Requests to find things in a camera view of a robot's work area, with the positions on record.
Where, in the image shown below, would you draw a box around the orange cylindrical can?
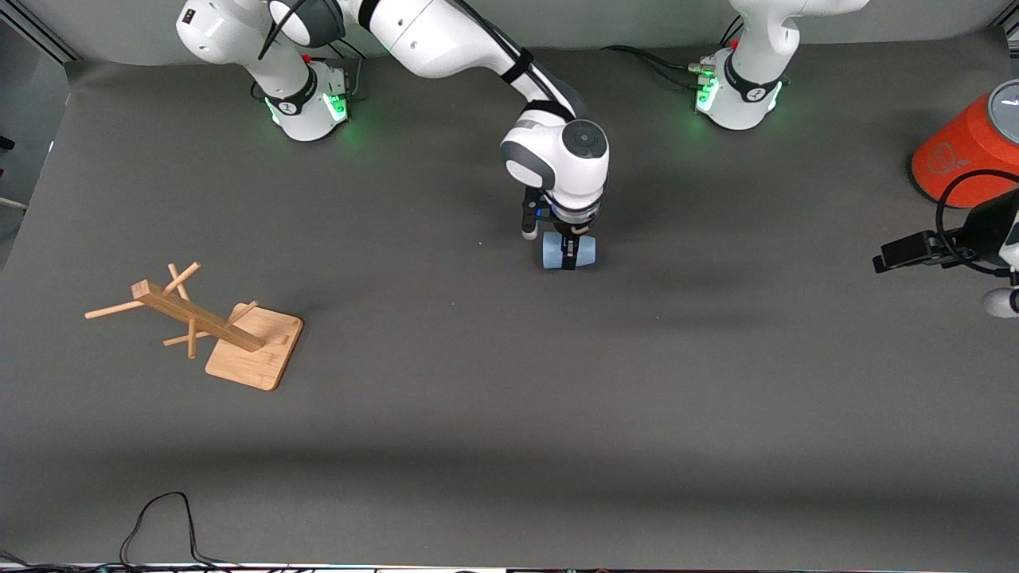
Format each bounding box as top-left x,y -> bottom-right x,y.
912,80 -> 1019,209

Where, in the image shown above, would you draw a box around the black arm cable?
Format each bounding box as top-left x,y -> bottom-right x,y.
259,0 -> 586,120
935,168 -> 1019,277

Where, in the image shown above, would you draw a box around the left arm base cable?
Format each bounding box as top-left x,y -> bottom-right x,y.
601,44 -> 705,88

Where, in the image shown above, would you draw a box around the dark grey table mat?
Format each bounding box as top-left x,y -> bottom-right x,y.
0,28 -> 1019,567

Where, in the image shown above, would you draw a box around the light blue cup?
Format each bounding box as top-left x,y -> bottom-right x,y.
542,231 -> 597,271

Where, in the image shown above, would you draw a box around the wooden mug tree stand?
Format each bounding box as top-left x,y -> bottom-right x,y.
85,262 -> 304,392

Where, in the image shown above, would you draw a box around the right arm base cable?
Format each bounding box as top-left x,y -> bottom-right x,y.
310,40 -> 373,104

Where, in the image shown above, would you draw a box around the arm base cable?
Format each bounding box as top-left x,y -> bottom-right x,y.
601,44 -> 705,88
310,40 -> 373,104

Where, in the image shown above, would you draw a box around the looped black cable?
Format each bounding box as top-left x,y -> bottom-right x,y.
119,492 -> 240,567

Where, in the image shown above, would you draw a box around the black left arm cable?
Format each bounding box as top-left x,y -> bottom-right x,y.
935,168 -> 1019,277

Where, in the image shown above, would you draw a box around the black cables along table edge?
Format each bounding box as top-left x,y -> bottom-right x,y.
0,548 -> 510,573

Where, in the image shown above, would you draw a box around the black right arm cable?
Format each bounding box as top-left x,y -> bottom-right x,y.
259,0 -> 586,120

